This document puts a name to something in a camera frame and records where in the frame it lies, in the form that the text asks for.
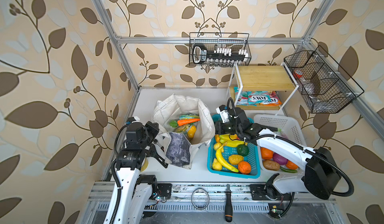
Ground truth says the black wire basket right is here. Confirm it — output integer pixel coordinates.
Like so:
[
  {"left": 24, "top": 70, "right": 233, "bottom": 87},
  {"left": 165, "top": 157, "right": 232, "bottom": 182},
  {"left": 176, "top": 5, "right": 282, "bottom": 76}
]
[{"left": 284, "top": 46, "right": 364, "bottom": 114}]

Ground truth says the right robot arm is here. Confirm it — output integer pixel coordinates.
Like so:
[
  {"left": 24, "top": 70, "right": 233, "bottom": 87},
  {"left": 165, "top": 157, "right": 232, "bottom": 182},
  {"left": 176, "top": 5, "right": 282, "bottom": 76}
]
[{"left": 216, "top": 98, "right": 355, "bottom": 200}]

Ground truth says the black socket tool set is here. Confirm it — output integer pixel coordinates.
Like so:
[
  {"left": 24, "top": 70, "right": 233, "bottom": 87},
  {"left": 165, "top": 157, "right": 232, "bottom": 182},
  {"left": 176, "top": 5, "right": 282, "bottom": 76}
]
[{"left": 189, "top": 43, "right": 252, "bottom": 66}]

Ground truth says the teal plastic basket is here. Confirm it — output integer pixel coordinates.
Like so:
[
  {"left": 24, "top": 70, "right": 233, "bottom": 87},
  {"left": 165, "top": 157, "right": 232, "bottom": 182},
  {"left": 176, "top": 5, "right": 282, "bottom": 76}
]
[{"left": 207, "top": 132, "right": 261, "bottom": 179}]

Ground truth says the cream canvas grocery bag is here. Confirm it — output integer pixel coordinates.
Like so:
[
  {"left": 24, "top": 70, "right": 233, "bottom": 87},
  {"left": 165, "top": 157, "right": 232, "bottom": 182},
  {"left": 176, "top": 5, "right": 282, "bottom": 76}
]
[{"left": 152, "top": 94, "right": 215, "bottom": 170}]

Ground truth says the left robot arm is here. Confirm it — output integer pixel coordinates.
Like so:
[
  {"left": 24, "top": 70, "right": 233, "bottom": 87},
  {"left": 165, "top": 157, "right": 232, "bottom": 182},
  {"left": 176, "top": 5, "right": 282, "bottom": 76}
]
[{"left": 104, "top": 117, "right": 159, "bottom": 224}]

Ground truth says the orange carrot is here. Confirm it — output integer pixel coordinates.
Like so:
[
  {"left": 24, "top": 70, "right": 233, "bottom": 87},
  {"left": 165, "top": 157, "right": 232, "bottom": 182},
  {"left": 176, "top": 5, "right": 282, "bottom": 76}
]
[{"left": 169, "top": 118, "right": 200, "bottom": 128}]

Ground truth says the plastic bottle red cap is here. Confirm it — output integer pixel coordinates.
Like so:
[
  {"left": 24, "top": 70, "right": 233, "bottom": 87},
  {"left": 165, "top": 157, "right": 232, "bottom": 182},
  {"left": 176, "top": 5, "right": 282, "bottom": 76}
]
[{"left": 294, "top": 70, "right": 315, "bottom": 94}]

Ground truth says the orange fruit in white basket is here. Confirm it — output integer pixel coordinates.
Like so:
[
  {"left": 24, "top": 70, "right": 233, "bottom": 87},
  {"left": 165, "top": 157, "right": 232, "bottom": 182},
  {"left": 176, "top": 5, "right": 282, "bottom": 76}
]
[{"left": 260, "top": 147, "right": 274, "bottom": 160}]

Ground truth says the single yellow banana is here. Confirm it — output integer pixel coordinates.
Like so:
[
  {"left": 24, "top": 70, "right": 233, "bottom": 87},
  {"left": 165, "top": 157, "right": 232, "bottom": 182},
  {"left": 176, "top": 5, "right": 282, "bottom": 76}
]
[{"left": 216, "top": 147, "right": 239, "bottom": 173}]

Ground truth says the banana bunch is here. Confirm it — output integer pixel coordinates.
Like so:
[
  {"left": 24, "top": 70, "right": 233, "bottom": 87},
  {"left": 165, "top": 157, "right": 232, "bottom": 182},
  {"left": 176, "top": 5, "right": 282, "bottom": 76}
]
[{"left": 215, "top": 134, "right": 247, "bottom": 148}]

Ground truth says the black orange screwdriver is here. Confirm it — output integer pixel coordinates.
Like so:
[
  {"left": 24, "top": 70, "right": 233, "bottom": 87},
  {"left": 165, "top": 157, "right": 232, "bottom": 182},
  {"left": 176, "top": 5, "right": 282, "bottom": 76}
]
[{"left": 225, "top": 184, "right": 233, "bottom": 223}]

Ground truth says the white wooden two-tier shelf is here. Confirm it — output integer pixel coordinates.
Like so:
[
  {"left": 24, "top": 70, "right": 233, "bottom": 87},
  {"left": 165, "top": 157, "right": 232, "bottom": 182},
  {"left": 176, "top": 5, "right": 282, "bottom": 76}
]
[{"left": 226, "top": 62, "right": 299, "bottom": 115}]

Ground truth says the brown potato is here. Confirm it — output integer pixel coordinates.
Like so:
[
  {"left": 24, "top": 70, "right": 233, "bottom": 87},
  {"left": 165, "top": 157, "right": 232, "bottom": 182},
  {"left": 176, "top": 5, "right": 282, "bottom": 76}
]
[{"left": 263, "top": 160, "right": 281, "bottom": 171}]

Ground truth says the purple onion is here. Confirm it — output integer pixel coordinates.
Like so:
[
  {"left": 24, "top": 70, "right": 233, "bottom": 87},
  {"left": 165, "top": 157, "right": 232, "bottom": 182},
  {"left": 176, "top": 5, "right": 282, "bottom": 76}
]
[{"left": 273, "top": 153, "right": 288, "bottom": 165}]

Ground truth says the Fox's candy bag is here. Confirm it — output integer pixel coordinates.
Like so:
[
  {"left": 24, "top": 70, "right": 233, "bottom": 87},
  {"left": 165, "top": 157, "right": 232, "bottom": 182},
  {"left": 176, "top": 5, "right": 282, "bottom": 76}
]
[{"left": 237, "top": 91, "right": 282, "bottom": 106}]

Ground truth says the yellow lemon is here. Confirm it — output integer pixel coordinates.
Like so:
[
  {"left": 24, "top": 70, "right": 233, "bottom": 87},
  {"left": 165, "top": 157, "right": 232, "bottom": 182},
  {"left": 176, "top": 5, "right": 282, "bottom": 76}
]
[{"left": 214, "top": 142, "right": 222, "bottom": 151}]

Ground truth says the yellow tape roll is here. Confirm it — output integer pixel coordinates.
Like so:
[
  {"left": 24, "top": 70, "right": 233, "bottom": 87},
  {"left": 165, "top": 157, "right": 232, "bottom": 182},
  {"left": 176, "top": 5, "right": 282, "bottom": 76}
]
[{"left": 141, "top": 158, "right": 149, "bottom": 172}]

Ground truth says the green avocado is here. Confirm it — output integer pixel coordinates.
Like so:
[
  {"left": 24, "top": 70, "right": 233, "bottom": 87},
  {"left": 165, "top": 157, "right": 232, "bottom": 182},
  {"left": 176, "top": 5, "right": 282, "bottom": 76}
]
[{"left": 237, "top": 144, "right": 250, "bottom": 156}]

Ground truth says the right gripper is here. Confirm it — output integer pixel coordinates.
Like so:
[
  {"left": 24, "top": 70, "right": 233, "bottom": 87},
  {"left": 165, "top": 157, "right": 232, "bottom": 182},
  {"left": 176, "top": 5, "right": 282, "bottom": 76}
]
[{"left": 206, "top": 120, "right": 241, "bottom": 135}]

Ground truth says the black wire basket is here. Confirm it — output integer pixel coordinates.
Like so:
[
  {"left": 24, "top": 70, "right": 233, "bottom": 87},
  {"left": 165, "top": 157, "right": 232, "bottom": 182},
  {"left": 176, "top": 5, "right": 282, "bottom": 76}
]
[
  {"left": 284, "top": 46, "right": 364, "bottom": 114},
  {"left": 189, "top": 32, "right": 252, "bottom": 68}
]

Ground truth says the black wire basket centre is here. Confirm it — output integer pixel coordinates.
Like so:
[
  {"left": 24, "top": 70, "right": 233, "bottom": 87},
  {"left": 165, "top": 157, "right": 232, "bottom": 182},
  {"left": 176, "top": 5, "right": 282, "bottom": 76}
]
[{"left": 189, "top": 32, "right": 252, "bottom": 68}]

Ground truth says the white plastic basket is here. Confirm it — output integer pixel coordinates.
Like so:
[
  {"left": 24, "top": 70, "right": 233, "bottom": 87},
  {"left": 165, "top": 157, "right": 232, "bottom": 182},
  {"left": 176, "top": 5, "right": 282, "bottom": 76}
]
[{"left": 253, "top": 114, "right": 307, "bottom": 174}]

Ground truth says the orange tangerine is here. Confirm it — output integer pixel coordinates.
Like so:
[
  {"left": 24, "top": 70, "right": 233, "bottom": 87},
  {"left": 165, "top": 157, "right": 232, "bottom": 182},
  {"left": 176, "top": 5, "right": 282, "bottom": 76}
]
[{"left": 238, "top": 161, "right": 252, "bottom": 175}]

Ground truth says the black cable ring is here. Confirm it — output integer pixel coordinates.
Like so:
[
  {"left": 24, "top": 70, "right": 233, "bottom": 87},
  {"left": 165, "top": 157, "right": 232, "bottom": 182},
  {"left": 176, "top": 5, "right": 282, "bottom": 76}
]
[{"left": 191, "top": 187, "right": 211, "bottom": 211}]

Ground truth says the green snack bag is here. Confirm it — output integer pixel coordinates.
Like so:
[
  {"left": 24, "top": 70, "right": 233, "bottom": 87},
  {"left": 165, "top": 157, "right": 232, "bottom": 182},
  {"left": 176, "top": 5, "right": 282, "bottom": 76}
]
[
  {"left": 179, "top": 114, "right": 200, "bottom": 120},
  {"left": 174, "top": 124, "right": 192, "bottom": 134}
]

